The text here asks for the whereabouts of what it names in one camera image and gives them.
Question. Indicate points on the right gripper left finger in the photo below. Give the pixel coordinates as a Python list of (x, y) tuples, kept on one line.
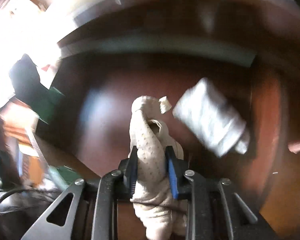
[(88, 209)]

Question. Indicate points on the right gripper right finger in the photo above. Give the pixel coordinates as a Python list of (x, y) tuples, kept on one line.
[(215, 210)]

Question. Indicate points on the beige dotted underwear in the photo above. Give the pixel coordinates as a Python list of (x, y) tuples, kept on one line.
[(153, 203)]

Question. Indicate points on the green underwear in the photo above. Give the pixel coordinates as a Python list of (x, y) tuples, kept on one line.
[(49, 103)]

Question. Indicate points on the grey folded underwear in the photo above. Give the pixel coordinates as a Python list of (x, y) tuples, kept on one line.
[(212, 119)]

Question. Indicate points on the dark wooden dresser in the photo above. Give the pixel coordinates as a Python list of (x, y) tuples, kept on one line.
[(224, 30)]

